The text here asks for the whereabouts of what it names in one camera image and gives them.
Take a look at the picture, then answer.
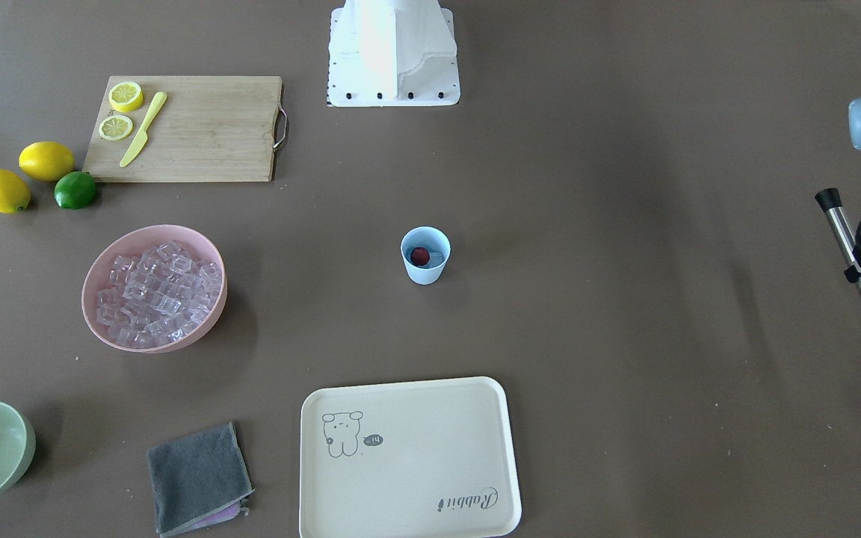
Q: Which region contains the steel muddler black tip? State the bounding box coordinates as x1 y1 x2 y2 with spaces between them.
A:
815 187 861 312

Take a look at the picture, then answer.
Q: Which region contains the clear ice cube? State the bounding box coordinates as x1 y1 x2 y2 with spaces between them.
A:
427 251 445 268

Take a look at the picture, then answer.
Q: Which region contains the red strawberry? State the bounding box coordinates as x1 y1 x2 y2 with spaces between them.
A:
409 247 430 267

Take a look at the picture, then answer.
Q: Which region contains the light blue cup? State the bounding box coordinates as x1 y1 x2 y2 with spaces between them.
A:
400 226 451 285

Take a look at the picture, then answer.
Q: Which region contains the ice cubes pile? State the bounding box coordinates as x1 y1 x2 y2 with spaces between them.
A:
94 239 223 350

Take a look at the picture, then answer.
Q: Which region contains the cream rabbit tray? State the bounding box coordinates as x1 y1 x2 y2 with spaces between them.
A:
298 376 522 537

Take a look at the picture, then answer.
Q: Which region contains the grey folded cloth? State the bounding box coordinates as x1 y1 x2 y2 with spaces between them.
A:
146 421 254 537

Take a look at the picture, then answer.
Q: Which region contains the pink bowl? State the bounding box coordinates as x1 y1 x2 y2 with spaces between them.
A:
81 225 228 354

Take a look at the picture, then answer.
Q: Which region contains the wooden cutting board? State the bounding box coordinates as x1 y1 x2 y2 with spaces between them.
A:
82 75 287 183

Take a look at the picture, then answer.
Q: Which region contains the yellow plastic knife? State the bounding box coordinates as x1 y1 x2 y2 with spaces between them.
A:
117 91 168 168

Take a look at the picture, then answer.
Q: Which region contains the lemon half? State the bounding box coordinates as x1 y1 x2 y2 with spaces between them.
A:
107 81 144 113

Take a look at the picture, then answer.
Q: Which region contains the lemon slice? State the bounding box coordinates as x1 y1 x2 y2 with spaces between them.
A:
96 114 134 142

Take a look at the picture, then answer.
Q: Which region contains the green lime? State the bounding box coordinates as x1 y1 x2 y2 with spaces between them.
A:
52 171 98 210

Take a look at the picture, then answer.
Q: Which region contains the yellow lemon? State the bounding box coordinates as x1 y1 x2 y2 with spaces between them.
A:
0 168 33 214
18 140 75 182

